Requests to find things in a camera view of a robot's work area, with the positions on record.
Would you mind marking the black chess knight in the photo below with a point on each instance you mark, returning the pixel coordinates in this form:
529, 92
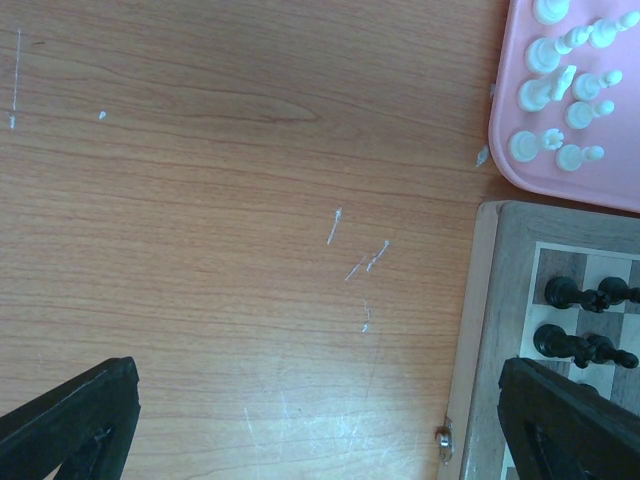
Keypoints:
552, 341

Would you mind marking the white chess bishop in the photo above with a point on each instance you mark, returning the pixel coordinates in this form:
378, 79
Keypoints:
544, 54

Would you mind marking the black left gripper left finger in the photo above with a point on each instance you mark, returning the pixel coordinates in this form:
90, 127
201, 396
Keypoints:
82, 429

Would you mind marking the white chess knight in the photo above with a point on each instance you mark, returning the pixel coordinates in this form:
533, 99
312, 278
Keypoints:
535, 94

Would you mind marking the pink plastic tray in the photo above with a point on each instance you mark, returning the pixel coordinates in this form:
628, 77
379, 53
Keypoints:
565, 109

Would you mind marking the black chess rook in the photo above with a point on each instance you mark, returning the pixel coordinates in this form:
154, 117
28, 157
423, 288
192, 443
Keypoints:
562, 292

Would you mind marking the white chess pawn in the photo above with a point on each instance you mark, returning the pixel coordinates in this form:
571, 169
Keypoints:
580, 115
571, 157
588, 85
605, 30

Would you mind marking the white chess rook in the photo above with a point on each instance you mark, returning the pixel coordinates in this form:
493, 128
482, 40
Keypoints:
524, 145

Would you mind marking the white chess queen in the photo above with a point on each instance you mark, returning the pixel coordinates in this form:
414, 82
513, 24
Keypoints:
550, 12

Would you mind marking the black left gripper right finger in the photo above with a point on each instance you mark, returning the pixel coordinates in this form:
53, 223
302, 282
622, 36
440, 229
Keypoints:
558, 429

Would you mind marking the wooden chessboard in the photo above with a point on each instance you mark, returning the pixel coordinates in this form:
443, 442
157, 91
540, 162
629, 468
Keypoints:
517, 248

